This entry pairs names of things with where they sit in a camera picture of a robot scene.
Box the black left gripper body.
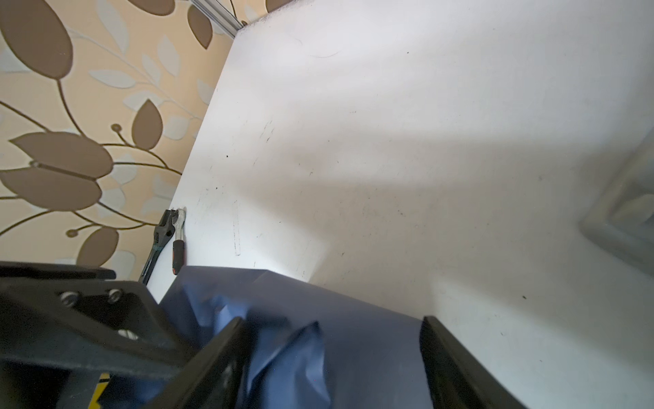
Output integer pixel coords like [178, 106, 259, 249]
[1, 262, 198, 408]

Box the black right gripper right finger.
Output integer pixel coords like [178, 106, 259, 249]
[420, 316, 524, 408]

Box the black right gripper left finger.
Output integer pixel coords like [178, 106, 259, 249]
[145, 317, 250, 409]

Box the blue wrapping paper sheet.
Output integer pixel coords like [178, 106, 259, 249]
[159, 266, 432, 408]

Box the black adjustable wrench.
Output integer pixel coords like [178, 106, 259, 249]
[139, 210, 179, 285]

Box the grey tape dispenser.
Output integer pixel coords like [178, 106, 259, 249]
[580, 133, 653, 275]

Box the red handled ratchet wrench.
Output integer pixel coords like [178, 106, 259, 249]
[172, 208, 187, 275]

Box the aluminium frame post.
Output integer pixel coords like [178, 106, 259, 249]
[191, 0, 245, 39]

